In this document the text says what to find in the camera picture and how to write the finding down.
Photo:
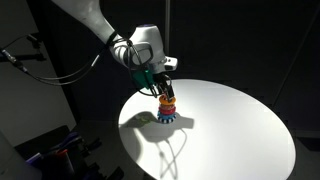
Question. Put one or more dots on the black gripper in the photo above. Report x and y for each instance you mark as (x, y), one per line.
(160, 78)

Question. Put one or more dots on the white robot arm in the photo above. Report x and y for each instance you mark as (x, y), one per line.
(93, 16)

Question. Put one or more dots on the vertical metal pole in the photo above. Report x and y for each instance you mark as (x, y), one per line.
(167, 26)

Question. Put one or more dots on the white rounded machine base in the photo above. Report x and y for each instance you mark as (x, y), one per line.
(13, 163)

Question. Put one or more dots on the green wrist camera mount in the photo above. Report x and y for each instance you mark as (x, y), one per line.
(142, 78)

